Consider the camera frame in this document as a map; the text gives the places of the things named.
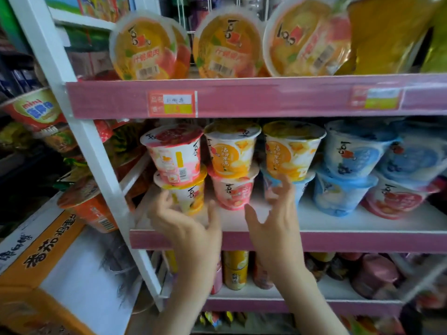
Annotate colourful boxes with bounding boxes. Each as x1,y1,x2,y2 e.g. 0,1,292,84
44,0,131,23

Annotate person's right hand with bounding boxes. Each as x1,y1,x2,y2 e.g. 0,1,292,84
244,174,308,280

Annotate person's left forearm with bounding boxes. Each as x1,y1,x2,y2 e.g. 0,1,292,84
153,270,219,335

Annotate person's right forearm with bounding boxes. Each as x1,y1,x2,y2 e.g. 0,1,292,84
275,270,350,335

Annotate white pink-edged shelf unit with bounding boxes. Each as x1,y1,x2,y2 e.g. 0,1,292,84
7,0,447,318

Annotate dark pink snack pack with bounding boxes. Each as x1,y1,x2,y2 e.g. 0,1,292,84
351,254,400,300

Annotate flat mixed fruit cup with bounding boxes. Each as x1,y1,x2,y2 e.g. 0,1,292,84
168,18,192,79
193,7,266,79
263,0,352,78
109,10,178,81

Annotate orange white cardboard box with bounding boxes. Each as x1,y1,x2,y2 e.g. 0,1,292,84
0,192,144,335

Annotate yellow-green snack bag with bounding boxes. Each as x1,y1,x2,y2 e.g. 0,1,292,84
421,7,447,74

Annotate orange noodle cup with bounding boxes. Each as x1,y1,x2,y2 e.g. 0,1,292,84
57,176,135,234

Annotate white wire rack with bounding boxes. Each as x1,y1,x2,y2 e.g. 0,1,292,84
159,0,273,33

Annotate yellow jelly cup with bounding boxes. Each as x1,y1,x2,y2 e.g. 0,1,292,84
154,165,208,217

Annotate yellow drink can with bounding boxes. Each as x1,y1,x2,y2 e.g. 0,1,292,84
222,251,249,291

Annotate orange jelly cup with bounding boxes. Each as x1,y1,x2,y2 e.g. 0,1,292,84
263,121,327,182
204,121,262,179

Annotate person's left hand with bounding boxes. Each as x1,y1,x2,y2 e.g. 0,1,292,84
148,190,223,277

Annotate yellow snack bag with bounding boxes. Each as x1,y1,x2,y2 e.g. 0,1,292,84
337,0,440,75

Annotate red jelly cup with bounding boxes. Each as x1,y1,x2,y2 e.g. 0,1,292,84
140,124,204,186
361,172,440,220
208,164,260,211

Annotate pink drink can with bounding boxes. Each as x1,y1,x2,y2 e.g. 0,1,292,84
210,255,223,295

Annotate blue jelly cup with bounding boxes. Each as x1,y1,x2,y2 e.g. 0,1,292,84
376,122,447,183
312,167,378,217
261,169,316,207
323,120,399,179

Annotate red green-lidded snack cup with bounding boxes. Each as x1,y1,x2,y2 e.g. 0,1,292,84
0,88,67,132

